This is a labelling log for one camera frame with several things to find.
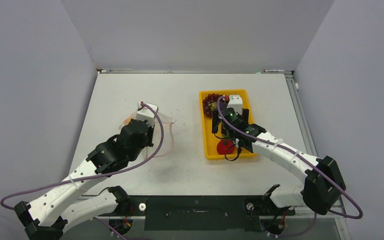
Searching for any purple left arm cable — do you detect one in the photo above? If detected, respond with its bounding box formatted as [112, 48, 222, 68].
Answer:
[0, 101, 165, 240]

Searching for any marker pen on ledge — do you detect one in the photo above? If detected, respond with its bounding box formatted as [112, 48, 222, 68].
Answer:
[263, 69, 286, 74]

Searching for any aluminium side rail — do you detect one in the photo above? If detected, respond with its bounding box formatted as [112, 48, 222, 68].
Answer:
[283, 70, 348, 220]

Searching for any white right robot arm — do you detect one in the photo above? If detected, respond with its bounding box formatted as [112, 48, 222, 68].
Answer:
[212, 107, 346, 215]

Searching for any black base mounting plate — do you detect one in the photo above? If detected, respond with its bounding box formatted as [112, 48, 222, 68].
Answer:
[108, 195, 296, 232]

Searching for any yellow plastic tray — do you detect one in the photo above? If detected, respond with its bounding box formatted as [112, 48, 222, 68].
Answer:
[198, 89, 254, 160]

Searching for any clear pink-dotted zip bag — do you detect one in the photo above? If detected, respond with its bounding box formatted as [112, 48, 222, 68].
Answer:
[119, 110, 177, 159]

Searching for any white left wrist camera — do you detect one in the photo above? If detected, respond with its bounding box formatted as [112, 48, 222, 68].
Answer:
[135, 102, 159, 128]

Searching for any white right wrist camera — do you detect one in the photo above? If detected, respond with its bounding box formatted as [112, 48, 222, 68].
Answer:
[227, 94, 243, 116]

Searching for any red tomato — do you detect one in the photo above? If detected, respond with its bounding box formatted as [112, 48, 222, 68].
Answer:
[216, 139, 236, 155]

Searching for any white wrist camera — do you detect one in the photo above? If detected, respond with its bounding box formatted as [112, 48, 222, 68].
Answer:
[135, 102, 159, 128]
[227, 94, 243, 116]

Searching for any yellow bell pepper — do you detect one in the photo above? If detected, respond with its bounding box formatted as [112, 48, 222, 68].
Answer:
[122, 113, 137, 126]

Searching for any dark red grape bunch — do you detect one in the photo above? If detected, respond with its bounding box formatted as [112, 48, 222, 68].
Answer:
[202, 93, 229, 119]

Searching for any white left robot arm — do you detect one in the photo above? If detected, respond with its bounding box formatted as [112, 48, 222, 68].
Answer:
[14, 119, 155, 240]

